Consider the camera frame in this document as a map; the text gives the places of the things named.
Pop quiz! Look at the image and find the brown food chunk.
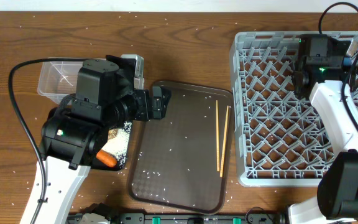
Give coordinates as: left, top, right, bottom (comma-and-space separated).
108, 129, 118, 141

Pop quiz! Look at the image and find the orange carrot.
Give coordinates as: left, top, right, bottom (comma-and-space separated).
96, 150, 117, 167

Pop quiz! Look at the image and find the wooden chopstick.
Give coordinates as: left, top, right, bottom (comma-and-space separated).
216, 100, 220, 172
219, 105, 230, 177

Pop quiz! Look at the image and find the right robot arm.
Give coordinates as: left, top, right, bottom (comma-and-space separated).
286, 34, 358, 223

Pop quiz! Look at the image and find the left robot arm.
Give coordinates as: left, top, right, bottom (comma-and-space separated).
8, 55, 172, 223

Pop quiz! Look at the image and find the grey plastic dishwasher rack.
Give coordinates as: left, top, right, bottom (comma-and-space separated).
229, 31, 358, 187

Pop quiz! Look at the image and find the black plastic tray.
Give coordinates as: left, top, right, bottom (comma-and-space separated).
37, 107, 134, 172

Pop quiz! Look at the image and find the spilled white rice pile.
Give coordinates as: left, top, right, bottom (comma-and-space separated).
102, 121, 132, 169

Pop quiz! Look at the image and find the dark brown serving tray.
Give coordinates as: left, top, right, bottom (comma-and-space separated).
128, 81, 233, 214

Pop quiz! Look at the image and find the clear plastic bin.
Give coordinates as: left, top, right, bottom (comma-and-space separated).
37, 57, 145, 105

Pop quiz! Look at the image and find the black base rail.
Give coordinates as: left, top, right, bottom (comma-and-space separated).
67, 203, 291, 224

